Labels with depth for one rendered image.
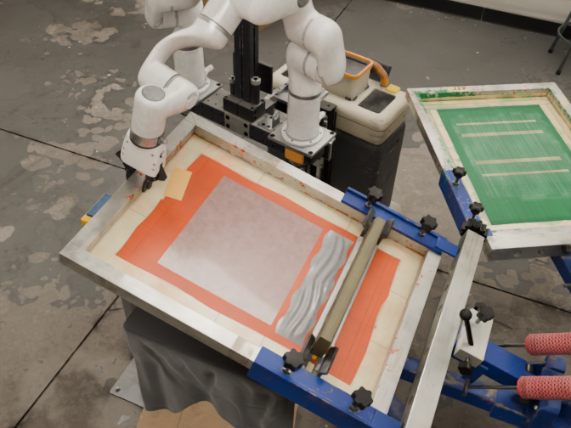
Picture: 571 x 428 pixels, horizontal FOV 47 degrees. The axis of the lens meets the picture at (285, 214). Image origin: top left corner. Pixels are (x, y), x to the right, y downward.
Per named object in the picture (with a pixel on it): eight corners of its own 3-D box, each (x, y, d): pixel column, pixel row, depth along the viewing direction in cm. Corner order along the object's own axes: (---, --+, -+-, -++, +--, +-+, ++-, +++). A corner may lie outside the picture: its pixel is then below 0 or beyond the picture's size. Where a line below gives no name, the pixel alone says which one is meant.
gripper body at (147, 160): (174, 134, 151) (167, 166, 160) (136, 114, 152) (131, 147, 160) (157, 153, 146) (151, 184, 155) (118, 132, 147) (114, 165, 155)
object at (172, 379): (146, 413, 196) (126, 329, 166) (152, 402, 198) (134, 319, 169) (286, 474, 184) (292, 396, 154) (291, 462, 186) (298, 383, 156)
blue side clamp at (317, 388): (245, 375, 141) (253, 361, 136) (256, 357, 144) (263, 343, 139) (369, 444, 139) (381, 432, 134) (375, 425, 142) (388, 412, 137)
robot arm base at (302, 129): (302, 112, 205) (304, 70, 194) (336, 126, 200) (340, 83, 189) (273, 137, 195) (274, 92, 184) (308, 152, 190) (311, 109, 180)
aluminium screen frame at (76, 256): (58, 262, 144) (59, 252, 141) (188, 121, 183) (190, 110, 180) (374, 439, 139) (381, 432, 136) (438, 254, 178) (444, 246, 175)
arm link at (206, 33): (234, 41, 150) (184, 117, 151) (190, 13, 152) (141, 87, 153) (225, 28, 142) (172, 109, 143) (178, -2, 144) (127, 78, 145)
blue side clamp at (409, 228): (334, 213, 178) (342, 197, 173) (340, 202, 181) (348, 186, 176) (432, 266, 176) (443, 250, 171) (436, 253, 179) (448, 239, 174)
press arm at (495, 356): (444, 354, 153) (455, 344, 149) (450, 335, 157) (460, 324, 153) (511, 390, 151) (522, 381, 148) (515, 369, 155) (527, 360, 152)
